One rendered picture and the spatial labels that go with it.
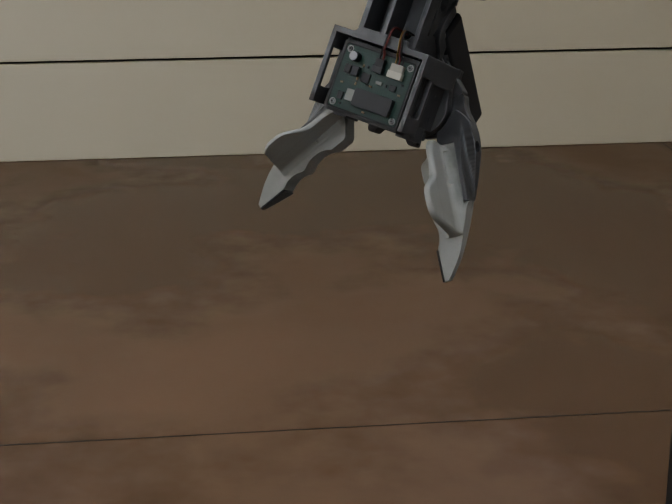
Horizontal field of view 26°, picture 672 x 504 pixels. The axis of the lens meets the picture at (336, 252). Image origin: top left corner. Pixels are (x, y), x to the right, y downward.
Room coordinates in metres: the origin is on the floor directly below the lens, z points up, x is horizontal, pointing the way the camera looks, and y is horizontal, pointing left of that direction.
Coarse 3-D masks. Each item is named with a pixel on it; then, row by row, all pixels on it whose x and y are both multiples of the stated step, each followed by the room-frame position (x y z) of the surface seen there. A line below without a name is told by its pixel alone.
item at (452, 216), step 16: (432, 144) 0.93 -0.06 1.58; (448, 144) 0.95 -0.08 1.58; (432, 160) 0.93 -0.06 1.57; (448, 160) 0.94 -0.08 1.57; (432, 176) 0.92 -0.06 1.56; (448, 176) 0.94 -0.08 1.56; (432, 192) 0.90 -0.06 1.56; (448, 192) 0.93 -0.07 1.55; (432, 208) 0.89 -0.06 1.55; (448, 208) 0.92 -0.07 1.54; (464, 208) 0.93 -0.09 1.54; (448, 224) 0.91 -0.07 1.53; (464, 224) 0.92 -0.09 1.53; (448, 240) 0.92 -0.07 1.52; (464, 240) 0.92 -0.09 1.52; (448, 256) 0.92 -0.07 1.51; (448, 272) 0.92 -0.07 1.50
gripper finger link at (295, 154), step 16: (304, 128) 0.97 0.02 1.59; (320, 128) 0.98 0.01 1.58; (336, 128) 0.98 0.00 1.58; (352, 128) 0.99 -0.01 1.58; (272, 144) 0.96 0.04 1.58; (288, 144) 0.97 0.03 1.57; (304, 144) 0.98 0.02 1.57; (320, 144) 0.99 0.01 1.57; (336, 144) 0.98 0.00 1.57; (272, 160) 0.97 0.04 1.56; (288, 160) 0.98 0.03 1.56; (304, 160) 0.99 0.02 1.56; (320, 160) 1.00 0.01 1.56; (272, 176) 0.99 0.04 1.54; (288, 176) 0.99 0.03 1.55; (304, 176) 1.00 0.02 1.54; (272, 192) 0.99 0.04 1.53; (288, 192) 0.99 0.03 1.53
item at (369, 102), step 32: (384, 0) 0.95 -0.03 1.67; (416, 0) 0.95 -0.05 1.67; (448, 0) 0.97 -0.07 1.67; (352, 32) 0.94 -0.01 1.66; (384, 32) 0.93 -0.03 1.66; (416, 32) 0.93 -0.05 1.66; (352, 64) 0.93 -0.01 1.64; (384, 64) 0.92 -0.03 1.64; (416, 64) 0.91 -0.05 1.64; (448, 64) 0.94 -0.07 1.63; (320, 96) 0.94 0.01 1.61; (352, 96) 0.92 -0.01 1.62; (384, 96) 0.92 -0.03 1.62; (416, 96) 0.92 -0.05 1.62; (448, 96) 0.96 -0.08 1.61; (384, 128) 0.91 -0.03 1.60; (416, 128) 0.92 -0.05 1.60
